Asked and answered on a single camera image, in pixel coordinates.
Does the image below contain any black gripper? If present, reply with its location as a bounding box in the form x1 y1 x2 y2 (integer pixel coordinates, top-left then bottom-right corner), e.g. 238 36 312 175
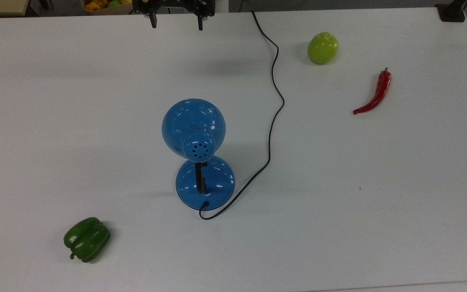
132 0 216 31

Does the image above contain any blue desk lamp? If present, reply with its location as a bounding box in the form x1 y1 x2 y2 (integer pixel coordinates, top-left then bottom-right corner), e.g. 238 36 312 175
161 98 236 211

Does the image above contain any cardboard box of toys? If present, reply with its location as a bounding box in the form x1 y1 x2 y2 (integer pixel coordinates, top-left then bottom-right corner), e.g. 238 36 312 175
81 0 133 16

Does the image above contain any green toy apple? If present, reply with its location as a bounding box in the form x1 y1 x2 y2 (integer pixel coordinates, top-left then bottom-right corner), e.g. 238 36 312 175
307 32 339 65

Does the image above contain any red toy chili pepper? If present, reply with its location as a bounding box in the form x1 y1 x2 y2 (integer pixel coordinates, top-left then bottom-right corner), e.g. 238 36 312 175
353 67 392 115

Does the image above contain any green toy bell pepper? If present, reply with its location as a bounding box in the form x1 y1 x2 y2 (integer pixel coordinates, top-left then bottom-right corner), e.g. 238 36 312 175
63 217 111 263

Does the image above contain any black table clamp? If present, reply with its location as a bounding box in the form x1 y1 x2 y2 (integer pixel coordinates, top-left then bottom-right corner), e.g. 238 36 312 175
435 0 467 22

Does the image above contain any black lamp power cable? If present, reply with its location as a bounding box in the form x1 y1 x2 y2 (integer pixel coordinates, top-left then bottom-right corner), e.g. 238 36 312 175
199 11 285 221

